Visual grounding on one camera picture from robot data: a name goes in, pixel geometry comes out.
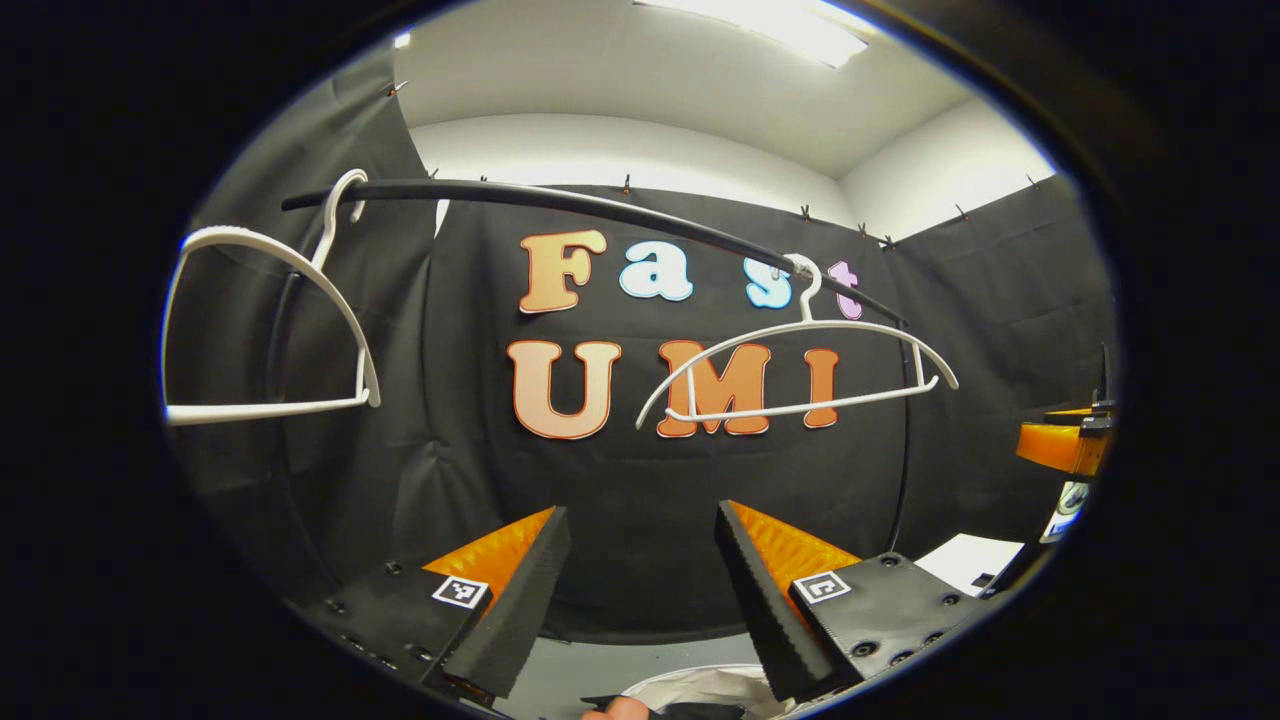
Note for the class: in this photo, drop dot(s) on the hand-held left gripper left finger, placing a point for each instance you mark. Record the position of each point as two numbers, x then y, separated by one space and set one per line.
520 610

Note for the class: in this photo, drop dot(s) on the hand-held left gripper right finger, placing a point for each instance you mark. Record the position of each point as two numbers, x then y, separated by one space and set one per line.
765 610

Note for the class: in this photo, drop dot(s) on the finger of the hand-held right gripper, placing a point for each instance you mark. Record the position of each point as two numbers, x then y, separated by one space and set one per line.
1060 445

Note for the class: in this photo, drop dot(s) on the white laundry hamper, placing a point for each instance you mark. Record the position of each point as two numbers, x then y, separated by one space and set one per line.
700 685

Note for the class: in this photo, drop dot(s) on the white plastic hanger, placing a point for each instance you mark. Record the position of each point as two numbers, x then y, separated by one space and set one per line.
800 410
260 409

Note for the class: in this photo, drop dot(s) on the white and blue device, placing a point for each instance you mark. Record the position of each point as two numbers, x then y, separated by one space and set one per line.
1068 505

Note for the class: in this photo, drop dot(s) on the black backdrop cloth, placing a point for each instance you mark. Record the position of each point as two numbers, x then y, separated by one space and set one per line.
640 520

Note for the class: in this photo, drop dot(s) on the white paper sheet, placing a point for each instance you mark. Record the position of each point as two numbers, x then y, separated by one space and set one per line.
965 565

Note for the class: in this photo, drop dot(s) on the large ceiling light panel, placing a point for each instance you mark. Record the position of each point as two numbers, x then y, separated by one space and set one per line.
780 20

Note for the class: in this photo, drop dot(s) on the black clothes rail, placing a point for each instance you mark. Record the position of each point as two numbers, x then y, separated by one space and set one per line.
500 190

